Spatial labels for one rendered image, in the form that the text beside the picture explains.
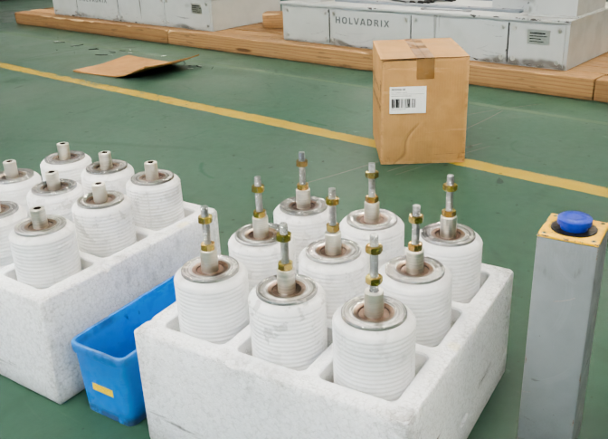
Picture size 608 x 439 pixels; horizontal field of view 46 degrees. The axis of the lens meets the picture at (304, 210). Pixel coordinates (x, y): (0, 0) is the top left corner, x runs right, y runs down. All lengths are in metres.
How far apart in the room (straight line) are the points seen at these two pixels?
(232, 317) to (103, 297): 0.30
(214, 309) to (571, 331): 0.44
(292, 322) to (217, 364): 0.11
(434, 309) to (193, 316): 0.30
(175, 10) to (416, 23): 1.60
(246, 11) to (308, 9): 0.75
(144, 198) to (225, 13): 2.91
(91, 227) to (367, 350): 0.56
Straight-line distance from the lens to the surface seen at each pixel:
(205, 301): 0.91
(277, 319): 0.84
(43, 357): 1.15
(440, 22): 3.12
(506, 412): 1.11
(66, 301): 1.12
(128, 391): 1.07
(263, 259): 0.99
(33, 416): 1.17
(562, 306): 0.92
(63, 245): 1.12
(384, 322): 0.80
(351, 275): 0.94
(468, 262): 0.99
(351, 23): 3.38
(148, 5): 4.44
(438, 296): 0.89
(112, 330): 1.14
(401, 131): 2.02
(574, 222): 0.89
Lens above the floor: 0.68
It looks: 23 degrees down
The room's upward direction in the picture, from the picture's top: 2 degrees counter-clockwise
